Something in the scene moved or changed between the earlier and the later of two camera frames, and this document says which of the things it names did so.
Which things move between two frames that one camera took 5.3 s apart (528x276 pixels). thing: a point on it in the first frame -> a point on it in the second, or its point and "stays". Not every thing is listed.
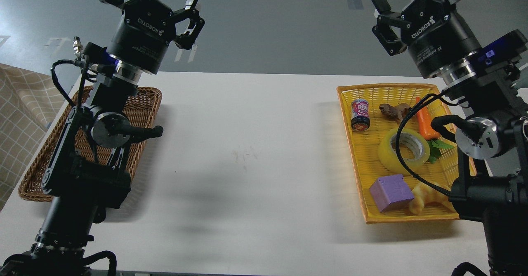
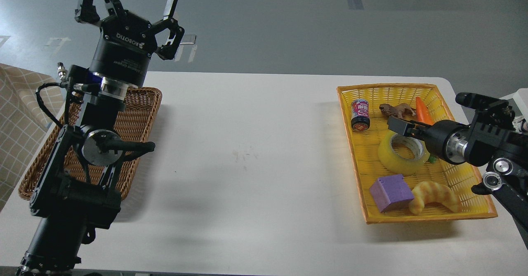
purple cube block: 391,191 stays
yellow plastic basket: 403,167 stays
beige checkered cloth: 30,102 stays
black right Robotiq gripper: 435,35 -> 448,140
